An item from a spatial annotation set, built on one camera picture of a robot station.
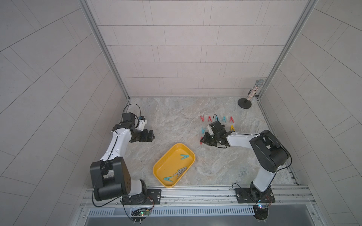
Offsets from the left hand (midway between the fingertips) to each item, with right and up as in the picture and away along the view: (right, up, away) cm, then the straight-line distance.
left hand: (149, 134), depth 86 cm
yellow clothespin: (+55, +2, +11) cm, 56 cm away
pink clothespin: (+33, -6, +3) cm, 33 cm away
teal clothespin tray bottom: (+13, -22, -11) cm, 28 cm away
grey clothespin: (+20, -19, -8) cm, 29 cm away
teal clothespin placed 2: (+51, +8, +16) cm, 54 cm away
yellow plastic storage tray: (+16, -17, -4) cm, 24 cm away
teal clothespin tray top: (+35, +1, +10) cm, 36 cm away
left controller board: (+1, -34, -21) cm, 40 cm away
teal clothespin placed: (+46, +8, +16) cm, 49 cm away
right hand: (+33, -5, +7) cm, 34 cm away
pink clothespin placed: (+40, +8, +16) cm, 44 cm away
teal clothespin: (+22, -13, -2) cm, 26 cm away
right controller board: (+60, -35, -18) cm, 72 cm away
